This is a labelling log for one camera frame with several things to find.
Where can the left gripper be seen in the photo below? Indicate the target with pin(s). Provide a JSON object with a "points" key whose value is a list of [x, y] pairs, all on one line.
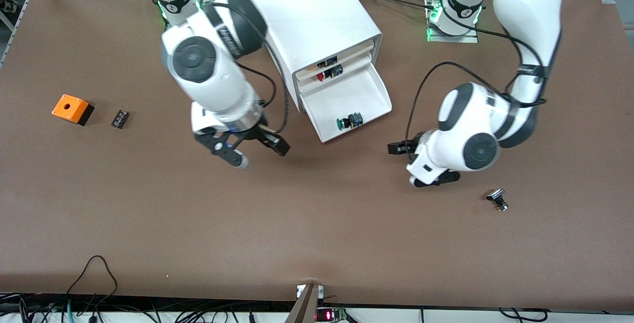
{"points": [[412, 146]]}

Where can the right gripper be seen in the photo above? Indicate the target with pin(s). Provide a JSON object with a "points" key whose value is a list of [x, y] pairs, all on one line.
{"points": [[258, 134]]}

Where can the green push button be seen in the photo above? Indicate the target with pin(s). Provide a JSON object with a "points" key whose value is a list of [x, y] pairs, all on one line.
{"points": [[342, 124]]}

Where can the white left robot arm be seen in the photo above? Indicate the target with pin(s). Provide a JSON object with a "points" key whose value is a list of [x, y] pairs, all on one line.
{"points": [[470, 115]]}

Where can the orange button box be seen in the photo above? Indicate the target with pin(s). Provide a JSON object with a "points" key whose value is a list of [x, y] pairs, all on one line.
{"points": [[69, 107]]}

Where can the small black connector block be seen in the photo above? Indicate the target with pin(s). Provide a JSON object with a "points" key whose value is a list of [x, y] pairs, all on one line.
{"points": [[120, 119]]}

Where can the black device with red display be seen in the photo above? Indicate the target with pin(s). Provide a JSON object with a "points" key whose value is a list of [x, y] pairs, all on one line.
{"points": [[329, 315]]}

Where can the black and blue switch block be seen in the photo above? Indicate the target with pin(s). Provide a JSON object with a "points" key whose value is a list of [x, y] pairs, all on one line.
{"points": [[338, 70], [330, 60]]}

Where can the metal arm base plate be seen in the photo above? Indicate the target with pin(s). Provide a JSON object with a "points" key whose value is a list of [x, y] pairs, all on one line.
{"points": [[473, 38]]}

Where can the grey camera mount beam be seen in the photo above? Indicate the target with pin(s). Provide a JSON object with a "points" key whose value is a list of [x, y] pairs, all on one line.
{"points": [[304, 308]]}

